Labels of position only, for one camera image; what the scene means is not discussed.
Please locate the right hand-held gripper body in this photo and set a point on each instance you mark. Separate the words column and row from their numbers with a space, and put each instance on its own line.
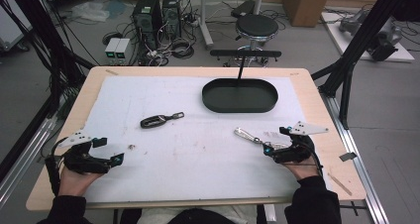
column 298, row 151

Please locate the black metal frame strut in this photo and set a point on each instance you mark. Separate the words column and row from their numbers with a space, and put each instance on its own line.
column 363, row 35

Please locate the person's right hand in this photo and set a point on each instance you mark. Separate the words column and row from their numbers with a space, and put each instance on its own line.
column 303, row 170

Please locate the clear plastic bag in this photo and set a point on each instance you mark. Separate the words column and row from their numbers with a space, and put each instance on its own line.
column 89, row 12

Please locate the large black computer tower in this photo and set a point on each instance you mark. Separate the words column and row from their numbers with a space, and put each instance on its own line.
column 147, row 19

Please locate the grey metal stand leg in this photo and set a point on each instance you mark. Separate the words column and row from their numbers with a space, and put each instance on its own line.
column 204, row 19

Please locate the aluminium rail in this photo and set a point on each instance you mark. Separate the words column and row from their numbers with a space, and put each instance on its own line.
column 23, row 158
column 356, row 158

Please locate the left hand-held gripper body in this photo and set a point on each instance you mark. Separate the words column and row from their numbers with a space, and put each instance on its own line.
column 82, row 159

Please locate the person's left hand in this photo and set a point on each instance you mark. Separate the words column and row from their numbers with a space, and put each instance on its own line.
column 74, row 182

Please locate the white board with devices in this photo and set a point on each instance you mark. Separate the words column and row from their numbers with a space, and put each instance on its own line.
column 369, row 35

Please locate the black car key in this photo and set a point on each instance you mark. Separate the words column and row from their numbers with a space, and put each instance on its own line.
column 155, row 121

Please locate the black key rack with tray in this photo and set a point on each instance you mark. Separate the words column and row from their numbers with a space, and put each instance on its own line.
column 239, row 96

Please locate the brown cardboard box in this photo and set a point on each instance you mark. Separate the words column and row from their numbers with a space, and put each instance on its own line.
column 307, row 4

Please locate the black round stool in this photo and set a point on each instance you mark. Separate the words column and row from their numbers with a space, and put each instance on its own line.
column 257, row 25

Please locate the grey bench power supply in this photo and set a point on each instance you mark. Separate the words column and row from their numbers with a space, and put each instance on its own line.
column 111, row 49
column 123, row 49

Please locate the slim black computer tower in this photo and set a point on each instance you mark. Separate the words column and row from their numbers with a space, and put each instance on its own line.
column 171, row 14

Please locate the black tape piece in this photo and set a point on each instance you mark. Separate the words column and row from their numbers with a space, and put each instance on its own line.
column 347, row 156

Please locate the white table mat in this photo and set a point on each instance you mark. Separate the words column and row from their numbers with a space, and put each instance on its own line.
column 198, row 158

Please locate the person's lap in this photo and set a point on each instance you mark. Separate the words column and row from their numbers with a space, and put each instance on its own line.
column 198, row 215

